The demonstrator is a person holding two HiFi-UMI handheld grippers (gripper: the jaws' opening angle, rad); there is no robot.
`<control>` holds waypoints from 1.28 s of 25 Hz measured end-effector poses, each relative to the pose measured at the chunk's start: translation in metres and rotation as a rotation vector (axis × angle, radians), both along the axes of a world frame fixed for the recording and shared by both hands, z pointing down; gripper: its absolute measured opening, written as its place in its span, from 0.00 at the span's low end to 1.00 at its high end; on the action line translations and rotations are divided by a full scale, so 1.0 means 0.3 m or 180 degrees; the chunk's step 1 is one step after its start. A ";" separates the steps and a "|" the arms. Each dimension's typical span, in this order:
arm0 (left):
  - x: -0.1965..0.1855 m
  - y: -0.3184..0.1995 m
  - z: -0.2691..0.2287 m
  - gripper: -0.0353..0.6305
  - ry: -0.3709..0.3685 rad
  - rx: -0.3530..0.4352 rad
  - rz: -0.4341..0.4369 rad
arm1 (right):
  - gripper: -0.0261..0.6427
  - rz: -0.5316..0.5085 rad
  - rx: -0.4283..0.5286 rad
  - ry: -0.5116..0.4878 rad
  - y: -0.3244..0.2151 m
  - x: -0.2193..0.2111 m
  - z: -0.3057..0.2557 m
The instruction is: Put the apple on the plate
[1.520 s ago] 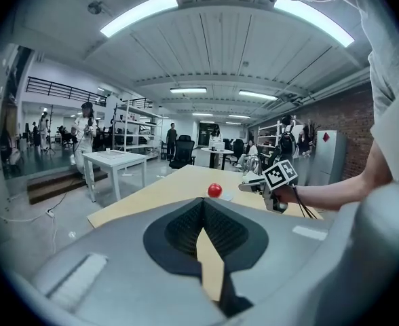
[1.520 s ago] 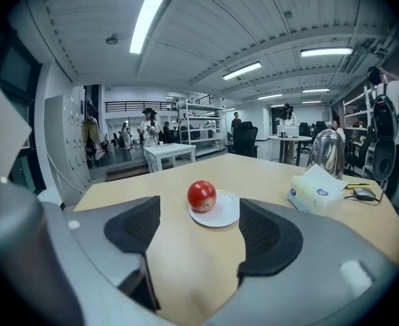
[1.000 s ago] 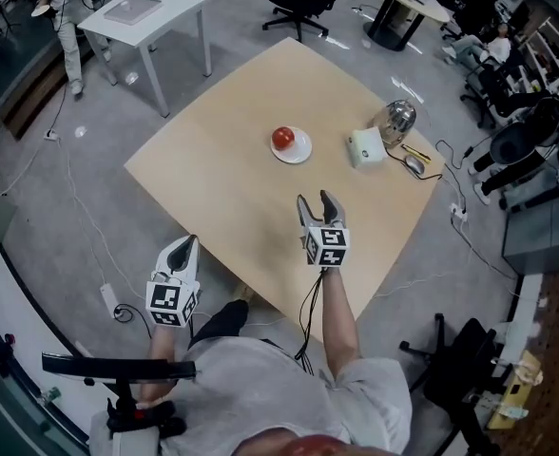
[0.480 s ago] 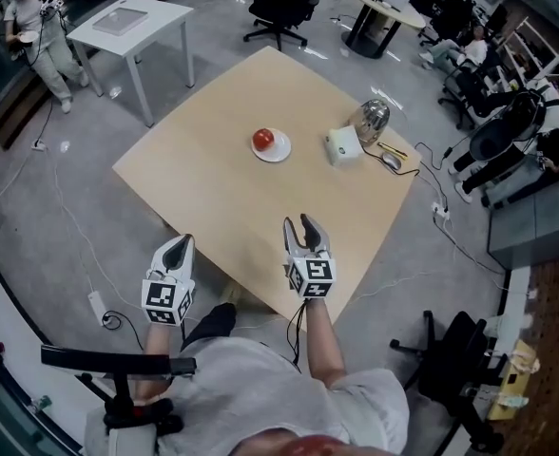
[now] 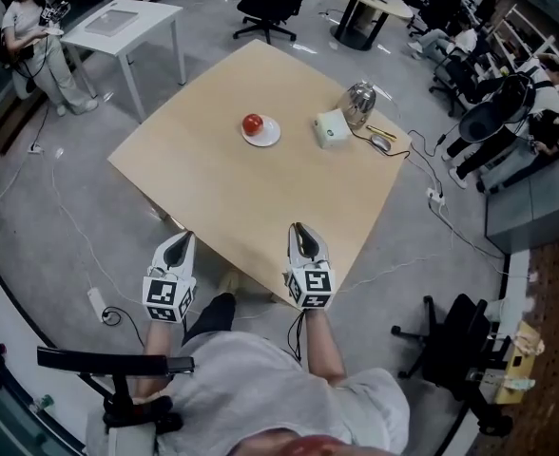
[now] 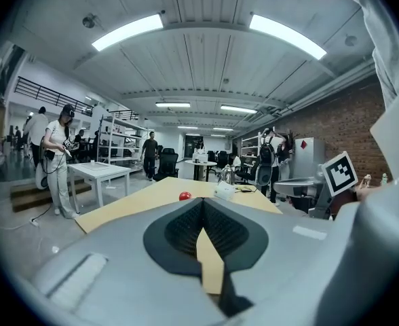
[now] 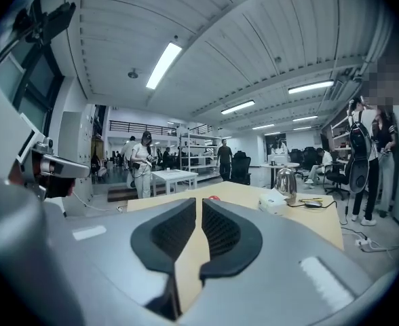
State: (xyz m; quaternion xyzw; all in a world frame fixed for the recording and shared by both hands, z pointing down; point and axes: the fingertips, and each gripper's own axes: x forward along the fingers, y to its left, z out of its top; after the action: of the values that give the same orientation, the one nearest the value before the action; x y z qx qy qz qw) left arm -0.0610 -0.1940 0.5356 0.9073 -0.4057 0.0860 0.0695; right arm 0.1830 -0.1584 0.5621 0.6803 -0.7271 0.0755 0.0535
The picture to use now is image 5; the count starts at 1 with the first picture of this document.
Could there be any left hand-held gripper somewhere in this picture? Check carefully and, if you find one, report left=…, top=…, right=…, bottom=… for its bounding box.
left=141, top=230, right=198, bottom=325

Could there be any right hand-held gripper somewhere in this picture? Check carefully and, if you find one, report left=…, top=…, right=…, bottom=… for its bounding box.
left=286, top=222, right=337, bottom=311

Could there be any white plate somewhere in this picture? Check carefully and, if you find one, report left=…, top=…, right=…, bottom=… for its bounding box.
left=241, top=114, right=281, bottom=148

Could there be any person's left forearm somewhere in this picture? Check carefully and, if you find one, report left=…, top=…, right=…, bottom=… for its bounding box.
left=134, top=318, right=185, bottom=398

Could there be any person's right forearm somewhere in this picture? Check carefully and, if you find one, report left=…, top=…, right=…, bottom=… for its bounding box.
left=304, top=309, right=347, bottom=384

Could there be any person's pale shoe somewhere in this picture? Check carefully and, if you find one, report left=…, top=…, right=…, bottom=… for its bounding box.
left=217, top=271, right=241, bottom=296

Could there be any person's black trouser leg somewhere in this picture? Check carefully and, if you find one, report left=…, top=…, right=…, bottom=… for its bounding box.
left=182, top=293, right=237, bottom=346

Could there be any cream square box device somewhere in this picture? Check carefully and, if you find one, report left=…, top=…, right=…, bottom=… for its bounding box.
left=314, top=108, right=352, bottom=150

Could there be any yellow pen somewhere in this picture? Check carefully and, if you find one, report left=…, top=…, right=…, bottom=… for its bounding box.
left=365, top=124, right=397, bottom=141

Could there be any person's grey shirt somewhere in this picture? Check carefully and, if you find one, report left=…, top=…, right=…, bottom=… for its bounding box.
left=85, top=330, right=412, bottom=456

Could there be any shiny metal kettle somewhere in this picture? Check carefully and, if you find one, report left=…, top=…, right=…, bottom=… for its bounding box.
left=338, top=81, right=377, bottom=130

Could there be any wooden step platform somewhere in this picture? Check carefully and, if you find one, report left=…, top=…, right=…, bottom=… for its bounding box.
left=0, top=92, right=48, bottom=156

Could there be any black round fan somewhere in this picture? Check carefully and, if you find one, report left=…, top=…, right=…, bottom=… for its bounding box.
left=458, top=74, right=532, bottom=144

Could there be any grey cabinet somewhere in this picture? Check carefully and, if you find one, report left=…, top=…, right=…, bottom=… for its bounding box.
left=484, top=154, right=559, bottom=256

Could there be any yellow cardboard box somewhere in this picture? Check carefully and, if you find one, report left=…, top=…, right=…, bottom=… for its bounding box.
left=492, top=323, right=545, bottom=406

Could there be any white square table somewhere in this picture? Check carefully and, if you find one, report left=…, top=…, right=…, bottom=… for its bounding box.
left=60, top=0, right=186, bottom=124

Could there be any clear flat tray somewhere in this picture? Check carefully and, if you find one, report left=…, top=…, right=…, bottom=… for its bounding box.
left=84, top=9, right=140, bottom=37

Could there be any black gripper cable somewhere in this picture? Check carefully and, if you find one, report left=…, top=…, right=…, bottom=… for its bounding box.
left=286, top=309, right=309, bottom=363

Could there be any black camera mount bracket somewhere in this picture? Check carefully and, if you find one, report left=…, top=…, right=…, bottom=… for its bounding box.
left=36, top=347, right=196, bottom=434

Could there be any black cable on table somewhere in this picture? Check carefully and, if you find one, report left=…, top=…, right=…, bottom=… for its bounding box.
left=350, top=128, right=412, bottom=160

